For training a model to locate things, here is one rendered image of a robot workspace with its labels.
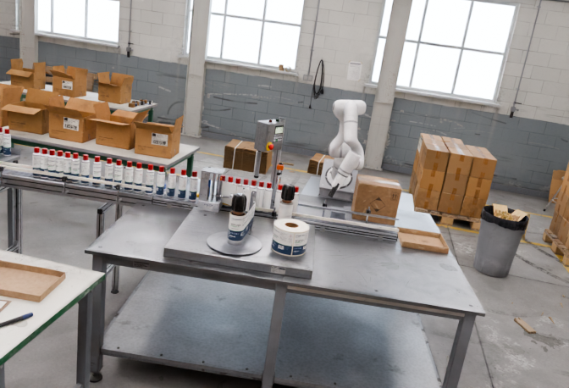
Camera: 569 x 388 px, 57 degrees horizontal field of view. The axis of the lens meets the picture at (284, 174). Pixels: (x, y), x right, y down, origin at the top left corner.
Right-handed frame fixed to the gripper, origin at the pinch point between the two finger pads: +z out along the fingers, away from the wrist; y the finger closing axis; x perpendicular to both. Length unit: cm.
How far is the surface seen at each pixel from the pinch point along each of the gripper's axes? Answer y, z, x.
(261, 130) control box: -2, -15, -60
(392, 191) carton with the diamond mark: -19.4, -16.3, 39.1
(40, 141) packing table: -121, 118, -237
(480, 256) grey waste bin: -162, 29, 186
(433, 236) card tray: -13, -4, 79
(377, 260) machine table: 40, 12, 37
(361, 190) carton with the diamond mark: -19.7, -7.2, 20.3
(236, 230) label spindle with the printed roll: 64, 26, -46
